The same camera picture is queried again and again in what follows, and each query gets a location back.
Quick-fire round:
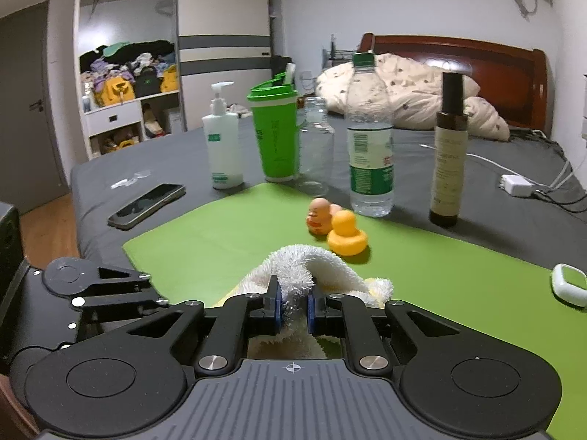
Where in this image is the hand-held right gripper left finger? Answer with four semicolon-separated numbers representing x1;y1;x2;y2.
124;275;282;374

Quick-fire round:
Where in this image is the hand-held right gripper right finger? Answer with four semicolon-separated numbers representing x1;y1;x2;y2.
308;291;464;373

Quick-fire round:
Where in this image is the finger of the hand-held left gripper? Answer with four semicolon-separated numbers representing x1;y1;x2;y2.
73;263;171;331

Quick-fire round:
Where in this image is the white and yellow towel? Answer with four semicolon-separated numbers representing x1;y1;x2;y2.
220;245;395;360

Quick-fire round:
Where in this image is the yellow rubber duck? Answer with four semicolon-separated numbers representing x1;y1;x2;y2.
327;211;370;256

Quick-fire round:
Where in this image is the green mat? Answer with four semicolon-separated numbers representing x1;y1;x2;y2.
121;182;587;440

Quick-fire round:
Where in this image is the orange rubber toy figure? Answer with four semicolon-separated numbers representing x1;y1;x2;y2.
306;198;342;238

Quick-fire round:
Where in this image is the smartphone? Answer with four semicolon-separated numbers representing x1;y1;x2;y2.
107;183;186;231

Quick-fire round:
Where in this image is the clear plastic wrapper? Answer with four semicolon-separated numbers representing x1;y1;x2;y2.
111;170;152;190

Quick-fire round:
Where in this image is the green-capped water bottle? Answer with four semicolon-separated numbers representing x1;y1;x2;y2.
345;52;396;218

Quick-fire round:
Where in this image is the clear empty bottle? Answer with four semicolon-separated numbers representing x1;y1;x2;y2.
296;97;336;195

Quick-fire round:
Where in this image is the green tumbler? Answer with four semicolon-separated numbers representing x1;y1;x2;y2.
247;62;303;183

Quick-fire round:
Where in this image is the white pump lotion bottle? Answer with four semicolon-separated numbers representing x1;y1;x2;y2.
202;81;245;190

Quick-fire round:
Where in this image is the brown spray bottle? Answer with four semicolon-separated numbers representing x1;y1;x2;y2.
429;72;469;227

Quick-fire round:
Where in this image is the grey door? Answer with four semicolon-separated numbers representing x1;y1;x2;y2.
0;2;72;214

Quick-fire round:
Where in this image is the yellow bag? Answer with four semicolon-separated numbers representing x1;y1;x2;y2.
97;76;136;106
160;65;179;93

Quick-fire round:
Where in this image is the white charger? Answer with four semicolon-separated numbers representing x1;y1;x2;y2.
499;174;535;198

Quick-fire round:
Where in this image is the beige patterned quilt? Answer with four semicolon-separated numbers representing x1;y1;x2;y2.
316;54;511;143

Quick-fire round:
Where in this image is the pile of clothes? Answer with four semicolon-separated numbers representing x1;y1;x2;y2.
80;39;179;106

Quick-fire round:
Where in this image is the white rounded case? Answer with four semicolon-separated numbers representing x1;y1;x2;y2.
550;263;587;308

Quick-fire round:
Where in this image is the white and grey wardrobe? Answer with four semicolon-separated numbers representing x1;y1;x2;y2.
76;0;280;161

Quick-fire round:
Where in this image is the red wooden headboard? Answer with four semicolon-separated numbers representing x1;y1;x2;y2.
358;33;550;138

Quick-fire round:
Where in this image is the white cable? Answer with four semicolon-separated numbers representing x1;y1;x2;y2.
419;143;505;179

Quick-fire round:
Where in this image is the black wire rack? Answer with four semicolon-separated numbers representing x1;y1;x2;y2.
321;34;363;74

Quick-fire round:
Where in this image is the black cable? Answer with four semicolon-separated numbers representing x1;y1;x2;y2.
527;140;587;214

